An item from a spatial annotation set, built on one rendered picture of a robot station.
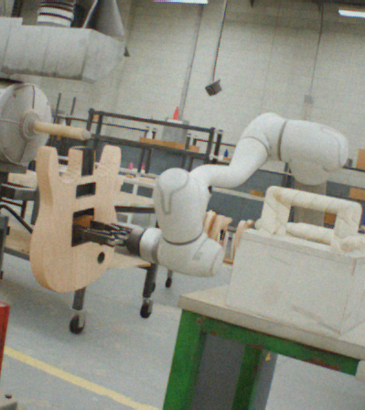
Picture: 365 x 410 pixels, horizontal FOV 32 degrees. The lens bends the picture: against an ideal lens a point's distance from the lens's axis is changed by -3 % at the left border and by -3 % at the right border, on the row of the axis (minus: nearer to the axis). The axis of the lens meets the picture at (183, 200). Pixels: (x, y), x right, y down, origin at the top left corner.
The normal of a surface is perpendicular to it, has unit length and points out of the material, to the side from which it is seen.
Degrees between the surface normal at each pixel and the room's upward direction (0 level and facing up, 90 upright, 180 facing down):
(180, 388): 90
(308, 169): 132
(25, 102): 83
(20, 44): 90
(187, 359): 90
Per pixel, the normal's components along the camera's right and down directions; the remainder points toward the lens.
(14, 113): 0.82, 0.14
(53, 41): -0.45, -0.04
